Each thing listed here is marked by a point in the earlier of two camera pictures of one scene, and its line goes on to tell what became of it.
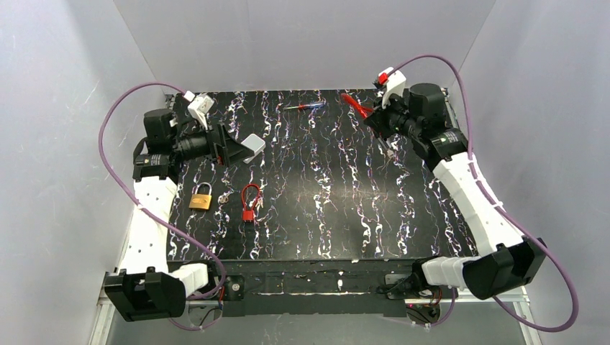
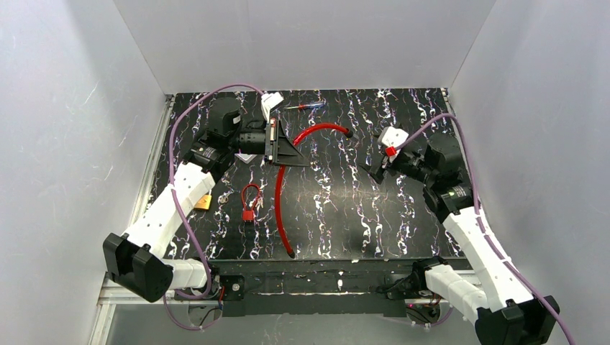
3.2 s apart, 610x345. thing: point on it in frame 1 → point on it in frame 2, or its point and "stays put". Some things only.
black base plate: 310,288 stays put
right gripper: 383,118 → 382,163
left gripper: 218,144 → 273,141
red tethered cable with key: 361,108 → 278,181
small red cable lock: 248,215 stays put
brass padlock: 201,201 stays put
